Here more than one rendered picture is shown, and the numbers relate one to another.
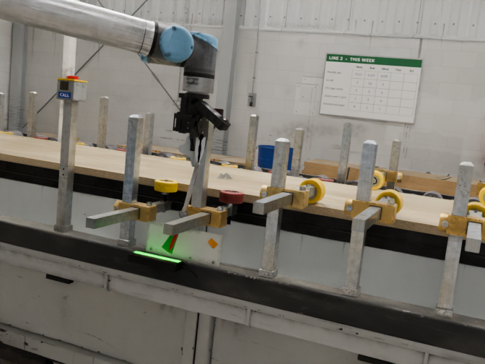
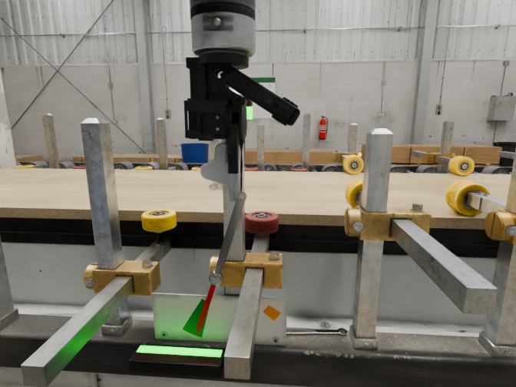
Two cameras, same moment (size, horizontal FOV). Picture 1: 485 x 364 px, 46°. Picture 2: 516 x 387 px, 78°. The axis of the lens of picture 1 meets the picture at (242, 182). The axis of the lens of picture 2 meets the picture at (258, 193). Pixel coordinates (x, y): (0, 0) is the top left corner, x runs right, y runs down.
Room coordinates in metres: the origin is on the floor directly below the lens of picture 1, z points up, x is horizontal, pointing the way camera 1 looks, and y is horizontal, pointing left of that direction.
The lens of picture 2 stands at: (1.19, 0.25, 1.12)
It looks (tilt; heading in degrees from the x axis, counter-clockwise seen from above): 13 degrees down; 343
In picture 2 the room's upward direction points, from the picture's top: straight up
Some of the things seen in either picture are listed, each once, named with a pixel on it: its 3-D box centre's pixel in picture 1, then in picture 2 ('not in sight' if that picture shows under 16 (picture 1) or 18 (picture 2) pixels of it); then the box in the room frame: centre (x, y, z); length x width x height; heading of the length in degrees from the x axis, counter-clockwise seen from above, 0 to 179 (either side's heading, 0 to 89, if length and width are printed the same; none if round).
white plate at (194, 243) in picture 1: (182, 243); (218, 319); (1.74, 0.17, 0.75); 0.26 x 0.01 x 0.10; 68
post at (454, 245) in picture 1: (453, 253); not in sight; (1.47, -0.57, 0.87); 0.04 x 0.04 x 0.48; 68
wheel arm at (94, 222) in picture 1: (132, 213); (121, 288); (1.79, 0.34, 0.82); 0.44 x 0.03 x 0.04; 158
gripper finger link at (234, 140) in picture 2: (195, 136); (233, 143); (1.65, 0.15, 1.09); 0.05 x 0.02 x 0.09; 159
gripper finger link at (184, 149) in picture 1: (188, 150); (219, 173); (1.66, 0.17, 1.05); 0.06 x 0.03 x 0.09; 69
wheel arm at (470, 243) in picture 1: (474, 226); not in sight; (1.45, -0.60, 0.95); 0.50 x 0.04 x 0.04; 158
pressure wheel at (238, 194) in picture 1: (230, 207); (261, 236); (1.88, 0.03, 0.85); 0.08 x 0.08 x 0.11
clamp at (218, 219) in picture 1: (204, 215); (246, 269); (1.74, 0.11, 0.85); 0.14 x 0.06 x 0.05; 68
